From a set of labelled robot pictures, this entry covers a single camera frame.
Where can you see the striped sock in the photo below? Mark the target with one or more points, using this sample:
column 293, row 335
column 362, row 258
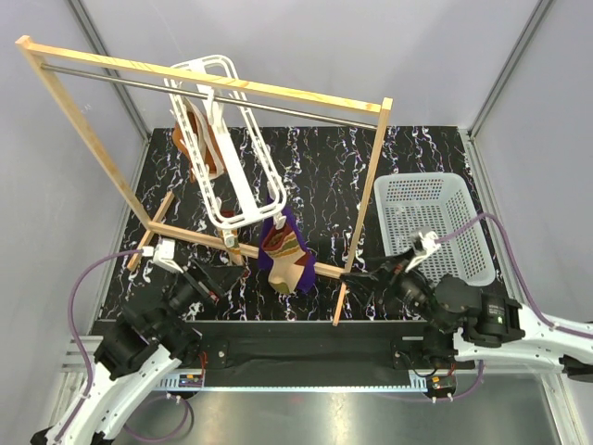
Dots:
column 289, row 259
column 234, row 245

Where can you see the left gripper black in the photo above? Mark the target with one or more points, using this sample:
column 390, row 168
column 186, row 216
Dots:
column 214, row 281

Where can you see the white plastic basket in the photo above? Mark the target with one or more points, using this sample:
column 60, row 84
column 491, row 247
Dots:
column 441, row 202

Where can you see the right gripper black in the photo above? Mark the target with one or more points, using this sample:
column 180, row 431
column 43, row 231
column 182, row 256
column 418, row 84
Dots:
column 384, row 270

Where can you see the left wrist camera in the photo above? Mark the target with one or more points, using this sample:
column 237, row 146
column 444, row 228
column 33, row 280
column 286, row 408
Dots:
column 163, row 255

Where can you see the wooden hanging rack frame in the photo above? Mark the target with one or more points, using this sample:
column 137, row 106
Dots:
column 37, row 53

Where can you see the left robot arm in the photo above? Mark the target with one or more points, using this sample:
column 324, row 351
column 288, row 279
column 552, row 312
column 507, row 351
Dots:
column 149, row 340

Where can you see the orange sock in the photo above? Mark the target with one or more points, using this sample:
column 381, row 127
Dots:
column 208, row 147

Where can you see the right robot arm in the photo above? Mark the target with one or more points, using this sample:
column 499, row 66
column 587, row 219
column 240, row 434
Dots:
column 465, row 323

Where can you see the white plastic clip hanger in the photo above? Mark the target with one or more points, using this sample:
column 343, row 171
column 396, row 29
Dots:
column 250, row 211

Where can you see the purple sock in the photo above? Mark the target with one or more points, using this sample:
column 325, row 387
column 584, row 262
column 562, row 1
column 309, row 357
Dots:
column 265, row 263

